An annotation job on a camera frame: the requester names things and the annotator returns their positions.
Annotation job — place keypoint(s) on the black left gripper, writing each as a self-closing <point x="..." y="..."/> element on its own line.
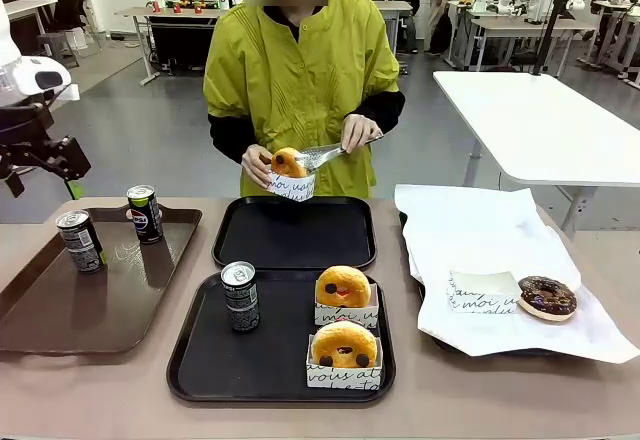
<point x="25" y="132"/>

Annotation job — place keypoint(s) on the black Pepsi can green rim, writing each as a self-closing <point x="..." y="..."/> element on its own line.
<point x="145" y="217"/>

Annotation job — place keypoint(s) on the yellow smiley face donut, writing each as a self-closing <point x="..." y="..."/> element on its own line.
<point x="342" y="287"/>
<point x="342" y="345"/>
<point x="289" y="162"/>

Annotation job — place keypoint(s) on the white script-print paper box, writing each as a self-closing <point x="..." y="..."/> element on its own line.
<point x="292" y="187"/>
<point x="480" y="300"/>

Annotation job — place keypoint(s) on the silver metal tongs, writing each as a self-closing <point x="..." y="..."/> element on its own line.
<point x="320" y="156"/>

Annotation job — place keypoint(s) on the yellow face donut front box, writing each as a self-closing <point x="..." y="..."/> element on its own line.
<point x="345" y="375"/>

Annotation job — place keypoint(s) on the person's left forearm black sleeve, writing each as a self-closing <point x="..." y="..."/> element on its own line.
<point x="387" y="107"/>

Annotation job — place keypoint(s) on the person's right forearm black sleeve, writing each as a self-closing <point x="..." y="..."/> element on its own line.
<point x="227" y="135"/>

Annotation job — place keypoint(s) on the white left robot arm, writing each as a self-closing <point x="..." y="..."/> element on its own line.
<point x="20" y="67"/>

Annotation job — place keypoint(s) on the person's right hand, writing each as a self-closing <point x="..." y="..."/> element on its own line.
<point x="255" y="162"/>

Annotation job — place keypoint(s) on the person's left hand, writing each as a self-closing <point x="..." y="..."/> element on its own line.
<point x="357" y="130"/>

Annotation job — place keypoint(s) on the grey stool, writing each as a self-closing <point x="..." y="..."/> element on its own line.
<point x="59" y="47"/>

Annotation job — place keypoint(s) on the brown plastic tray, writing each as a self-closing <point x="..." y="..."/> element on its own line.
<point x="65" y="315"/>

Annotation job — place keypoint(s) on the light grey background table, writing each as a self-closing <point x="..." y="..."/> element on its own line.
<point x="30" y="7"/>

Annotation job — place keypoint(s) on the black backpack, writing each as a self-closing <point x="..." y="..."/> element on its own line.
<point x="67" y="7"/>

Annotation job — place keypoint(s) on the grey table with black panel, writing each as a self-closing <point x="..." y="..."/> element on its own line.
<point x="180" y="40"/>

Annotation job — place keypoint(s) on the small black plastic tray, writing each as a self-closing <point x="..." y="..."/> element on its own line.
<point x="295" y="240"/>

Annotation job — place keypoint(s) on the person's yellow-green jacket torso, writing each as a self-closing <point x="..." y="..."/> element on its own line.
<point x="300" y="75"/>

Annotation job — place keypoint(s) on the large black plastic tray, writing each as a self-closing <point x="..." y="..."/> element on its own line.
<point x="280" y="355"/>

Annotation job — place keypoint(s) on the black tray under paper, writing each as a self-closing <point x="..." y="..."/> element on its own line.
<point x="421" y="291"/>

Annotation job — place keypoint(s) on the seated person in dark clothes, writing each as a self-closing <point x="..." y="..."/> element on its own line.
<point x="410" y="10"/>

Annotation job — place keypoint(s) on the black hanging bag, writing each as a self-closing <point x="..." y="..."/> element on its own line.
<point x="440" y="35"/>

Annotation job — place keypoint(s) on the white paper sheet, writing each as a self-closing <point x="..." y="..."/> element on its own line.
<point x="475" y="230"/>

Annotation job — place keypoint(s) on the white side table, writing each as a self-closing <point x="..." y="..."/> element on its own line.
<point x="525" y="120"/>

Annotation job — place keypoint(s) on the grey background work table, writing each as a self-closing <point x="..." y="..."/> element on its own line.
<point x="525" y="25"/>

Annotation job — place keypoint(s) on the chocolate sprinkled donut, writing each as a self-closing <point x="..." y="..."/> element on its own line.
<point x="547" y="300"/>

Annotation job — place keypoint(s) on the black tripod pole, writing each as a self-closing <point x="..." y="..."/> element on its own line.
<point x="552" y="20"/>

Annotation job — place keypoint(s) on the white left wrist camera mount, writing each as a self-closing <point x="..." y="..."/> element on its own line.
<point x="65" y="94"/>

